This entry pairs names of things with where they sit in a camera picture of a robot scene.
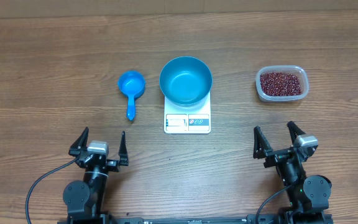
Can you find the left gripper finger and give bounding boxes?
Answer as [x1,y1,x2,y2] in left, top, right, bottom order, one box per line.
[70,127,89,150]
[119,131,128,162]

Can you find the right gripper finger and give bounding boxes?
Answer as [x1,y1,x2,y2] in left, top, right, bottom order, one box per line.
[253,126,273,156]
[287,121,305,144]

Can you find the blue plastic measuring scoop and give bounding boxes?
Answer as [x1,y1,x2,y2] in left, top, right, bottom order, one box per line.
[117,70,146,121]

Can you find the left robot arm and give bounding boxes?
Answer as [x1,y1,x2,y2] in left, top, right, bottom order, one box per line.
[63,128,129,224]

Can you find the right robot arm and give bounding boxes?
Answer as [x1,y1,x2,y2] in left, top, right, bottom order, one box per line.
[253,121,333,223]

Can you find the white digital kitchen scale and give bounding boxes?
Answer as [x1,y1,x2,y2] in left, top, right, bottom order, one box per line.
[163,93,211,134]

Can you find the teal blue bowl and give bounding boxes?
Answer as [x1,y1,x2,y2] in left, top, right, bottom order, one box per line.
[159,56,213,106]

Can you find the clear plastic food container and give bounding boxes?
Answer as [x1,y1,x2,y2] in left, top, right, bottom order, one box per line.
[255,65,310,103]

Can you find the red adzuki beans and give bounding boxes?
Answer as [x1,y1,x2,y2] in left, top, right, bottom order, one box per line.
[260,72,302,96]

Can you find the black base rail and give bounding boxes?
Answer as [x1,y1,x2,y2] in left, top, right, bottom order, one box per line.
[57,214,334,224]

